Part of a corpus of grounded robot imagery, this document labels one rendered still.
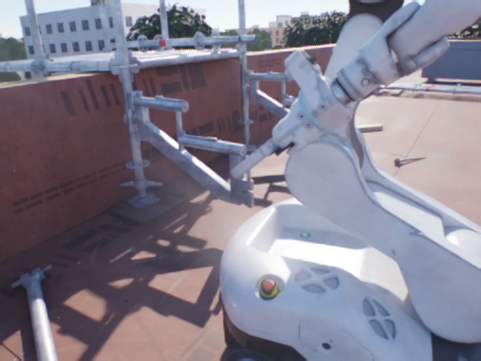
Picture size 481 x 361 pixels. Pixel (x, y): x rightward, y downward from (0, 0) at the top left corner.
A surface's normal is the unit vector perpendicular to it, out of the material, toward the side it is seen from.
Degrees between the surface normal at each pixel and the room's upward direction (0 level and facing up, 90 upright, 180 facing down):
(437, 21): 97
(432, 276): 90
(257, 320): 90
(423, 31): 97
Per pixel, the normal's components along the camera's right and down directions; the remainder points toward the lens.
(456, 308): -0.39, 0.35
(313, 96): -0.65, -0.10
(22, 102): 0.85, 0.17
